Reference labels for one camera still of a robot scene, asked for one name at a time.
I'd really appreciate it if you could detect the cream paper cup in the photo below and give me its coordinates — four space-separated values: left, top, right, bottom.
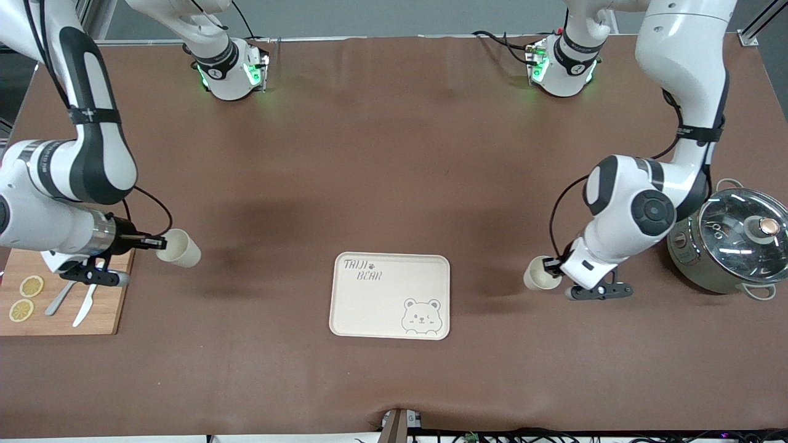
523 255 563 291

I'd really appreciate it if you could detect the beige bear print tray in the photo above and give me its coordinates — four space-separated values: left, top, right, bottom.
329 252 451 341

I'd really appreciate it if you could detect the bamboo cutting board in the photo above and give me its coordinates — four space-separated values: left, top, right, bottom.
0 246 135 337

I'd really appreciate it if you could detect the white plastic knife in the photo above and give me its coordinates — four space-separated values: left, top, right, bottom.
72 283 99 328

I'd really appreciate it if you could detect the grey plastic knife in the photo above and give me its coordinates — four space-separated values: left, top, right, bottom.
45 280 78 317

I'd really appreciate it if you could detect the grey electric cooking pot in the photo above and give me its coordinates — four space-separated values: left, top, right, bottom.
667 178 788 301

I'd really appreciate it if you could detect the glass pot lid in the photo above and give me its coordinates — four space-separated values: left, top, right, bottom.
699 188 788 284

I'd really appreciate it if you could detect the aluminium frame profile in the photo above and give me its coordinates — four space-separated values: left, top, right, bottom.
736 0 788 47
75 0 104 45

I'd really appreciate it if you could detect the black base cable bundle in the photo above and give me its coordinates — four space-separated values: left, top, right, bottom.
473 30 537 66

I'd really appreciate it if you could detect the thin black base cable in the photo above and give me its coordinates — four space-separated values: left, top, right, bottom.
231 0 259 41

